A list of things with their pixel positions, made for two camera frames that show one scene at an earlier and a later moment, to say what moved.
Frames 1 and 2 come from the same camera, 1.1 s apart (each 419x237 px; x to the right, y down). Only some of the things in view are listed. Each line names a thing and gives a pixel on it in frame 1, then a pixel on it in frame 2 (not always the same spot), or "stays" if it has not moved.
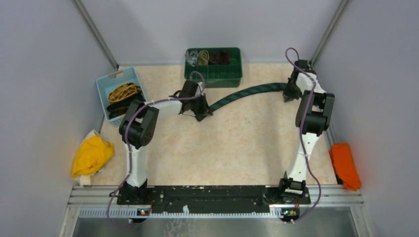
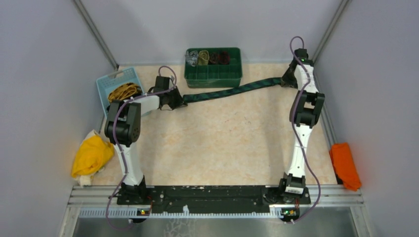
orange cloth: [345, 165] stays
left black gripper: [204, 109] -> [179, 101]
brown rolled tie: [213, 58] stays
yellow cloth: [93, 153] stays
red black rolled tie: [223, 58] stays
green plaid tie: [268, 87] -> [188, 97]
